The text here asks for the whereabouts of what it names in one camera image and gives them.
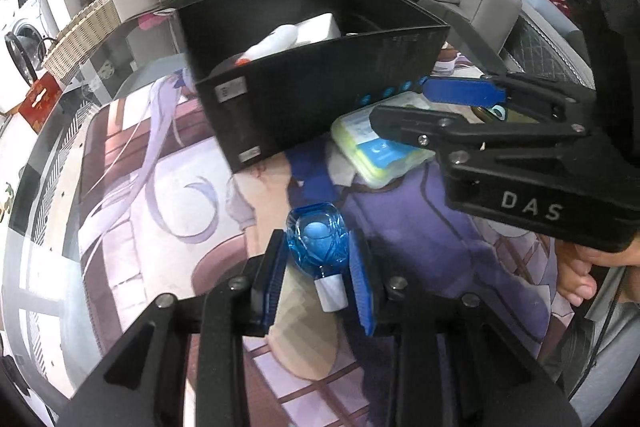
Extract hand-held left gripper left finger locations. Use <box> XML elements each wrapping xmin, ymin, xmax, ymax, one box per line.
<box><xmin>56</xmin><ymin>229</ymin><xmax>288</xmax><ymax>427</ymax></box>

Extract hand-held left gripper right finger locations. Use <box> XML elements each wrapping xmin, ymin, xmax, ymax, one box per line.
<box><xmin>348</xmin><ymin>234</ymin><xmax>583</xmax><ymax>427</ymax></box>

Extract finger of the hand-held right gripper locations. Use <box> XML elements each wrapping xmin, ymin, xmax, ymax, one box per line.
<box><xmin>419</xmin><ymin>73</ymin><xmax>597</xmax><ymax>118</ymax></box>
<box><xmin>370</xmin><ymin>103</ymin><xmax>590</xmax><ymax>158</ymax></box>

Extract green lidded plastic case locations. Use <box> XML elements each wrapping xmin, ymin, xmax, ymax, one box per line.
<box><xmin>331</xmin><ymin>92</ymin><xmax>436</xmax><ymax>188</ymax></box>

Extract blue round bottle white neck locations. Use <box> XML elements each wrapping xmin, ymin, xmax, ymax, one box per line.
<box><xmin>285</xmin><ymin>202</ymin><xmax>349</xmax><ymax>313</ymax></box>

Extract black cardboard box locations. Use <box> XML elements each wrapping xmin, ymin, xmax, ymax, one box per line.
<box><xmin>177</xmin><ymin>0</ymin><xmax>451</xmax><ymax>175</ymax></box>

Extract white square charger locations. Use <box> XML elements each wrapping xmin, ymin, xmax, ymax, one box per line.
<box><xmin>295</xmin><ymin>13</ymin><xmax>342</xmax><ymax>45</ymax></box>

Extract white tube red cap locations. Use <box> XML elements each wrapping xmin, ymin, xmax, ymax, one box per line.
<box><xmin>235</xmin><ymin>25</ymin><xmax>301</xmax><ymax>66</ymax></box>

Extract person's right hand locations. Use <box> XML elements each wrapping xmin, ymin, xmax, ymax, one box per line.
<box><xmin>555</xmin><ymin>242</ymin><xmax>640</xmax><ymax>308</ymax></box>

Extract printed anime table mat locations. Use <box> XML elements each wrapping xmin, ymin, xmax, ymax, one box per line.
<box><xmin>77</xmin><ymin>52</ymin><xmax>576</xmax><ymax>427</ymax></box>

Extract person's grey trousers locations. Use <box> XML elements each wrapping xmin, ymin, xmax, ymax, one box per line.
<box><xmin>550</xmin><ymin>302</ymin><xmax>640</xmax><ymax>427</ymax></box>

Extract red paper bag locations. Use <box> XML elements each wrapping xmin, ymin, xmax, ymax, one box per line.
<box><xmin>17</xmin><ymin>73</ymin><xmax>63</xmax><ymax>128</ymax></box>

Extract wicker basket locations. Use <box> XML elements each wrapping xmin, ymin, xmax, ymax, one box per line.
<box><xmin>42</xmin><ymin>0</ymin><xmax>123</xmax><ymax>82</ymax></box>

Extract white washing machine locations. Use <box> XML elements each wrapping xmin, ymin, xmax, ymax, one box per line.
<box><xmin>0</xmin><ymin>0</ymin><xmax>56</xmax><ymax>112</ymax></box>

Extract black cable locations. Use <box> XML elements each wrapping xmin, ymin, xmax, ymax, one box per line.
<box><xmin>565</xmin><ymin>267</ymin><xmax>631</xmax><ymax>403</ymax></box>

